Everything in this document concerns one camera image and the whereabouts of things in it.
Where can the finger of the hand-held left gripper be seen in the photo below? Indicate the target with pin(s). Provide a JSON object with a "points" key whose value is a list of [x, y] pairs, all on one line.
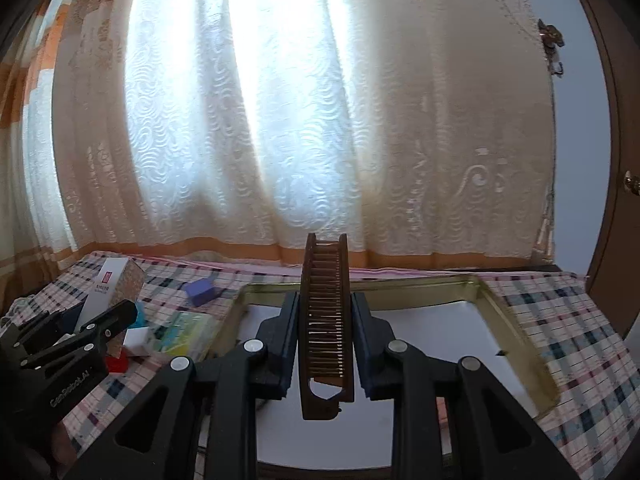
{"points": [[45, 330], [112, 317]]}

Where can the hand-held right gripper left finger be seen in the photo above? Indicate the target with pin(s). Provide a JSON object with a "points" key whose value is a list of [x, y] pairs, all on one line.
{"points": [[291, 345]]}

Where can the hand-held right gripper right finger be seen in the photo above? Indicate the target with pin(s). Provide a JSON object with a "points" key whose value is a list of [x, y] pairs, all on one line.
{"points": [[361, 345]]}

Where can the teal box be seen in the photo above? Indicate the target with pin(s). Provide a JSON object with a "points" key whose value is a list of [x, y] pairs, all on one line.
{"points": [[142, 316]]}

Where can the tall white patterned box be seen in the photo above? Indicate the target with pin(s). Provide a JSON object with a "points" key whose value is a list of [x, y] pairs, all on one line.
{"points": [[107, 285]]}

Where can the small red box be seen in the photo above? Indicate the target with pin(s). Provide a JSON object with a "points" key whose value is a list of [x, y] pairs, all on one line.
{"points": [[116, 362]]}

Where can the brown wooden comb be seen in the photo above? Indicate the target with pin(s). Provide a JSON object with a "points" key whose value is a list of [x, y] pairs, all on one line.
{"points": [[325, 310]]}

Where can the gold-rimmed white tray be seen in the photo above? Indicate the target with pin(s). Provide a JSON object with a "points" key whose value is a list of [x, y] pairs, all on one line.
{"points": [[450, 325]]}

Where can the person's left hand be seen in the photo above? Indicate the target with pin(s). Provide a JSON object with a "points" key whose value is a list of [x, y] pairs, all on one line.
{"points": [[65, 447]]}

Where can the small white box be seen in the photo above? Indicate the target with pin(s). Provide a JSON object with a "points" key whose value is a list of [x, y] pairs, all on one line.
{"points": [[137, 341]]}

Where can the green and yellow card pack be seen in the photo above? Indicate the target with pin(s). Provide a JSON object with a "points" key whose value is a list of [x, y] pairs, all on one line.
{"points": [[187, 335]]}

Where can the small purple box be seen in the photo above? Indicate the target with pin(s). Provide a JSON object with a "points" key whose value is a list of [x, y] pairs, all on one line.
{"points": [[202, 292]]}

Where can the orange and white curtain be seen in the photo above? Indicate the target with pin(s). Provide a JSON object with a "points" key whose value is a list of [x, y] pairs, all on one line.
{"points": [[30, 160]]}

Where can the plaid cloth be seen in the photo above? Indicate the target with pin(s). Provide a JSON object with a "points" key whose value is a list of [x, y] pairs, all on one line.
{"points": [[585, 340]]}

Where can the cream patterned curtain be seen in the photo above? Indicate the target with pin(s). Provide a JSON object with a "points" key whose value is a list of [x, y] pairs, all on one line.
{"points": [[300, 110]]}

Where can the brass door knob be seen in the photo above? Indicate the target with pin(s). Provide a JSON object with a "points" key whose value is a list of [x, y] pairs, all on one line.
{"points": [[632, 182]]}

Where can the brown wooden door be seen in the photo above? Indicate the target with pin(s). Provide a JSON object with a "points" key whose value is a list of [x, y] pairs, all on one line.
{"points": [[620, 85]]}

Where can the brass wall hook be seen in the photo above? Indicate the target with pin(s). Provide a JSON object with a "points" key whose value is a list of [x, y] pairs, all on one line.
{"points": [[551, 35]]}

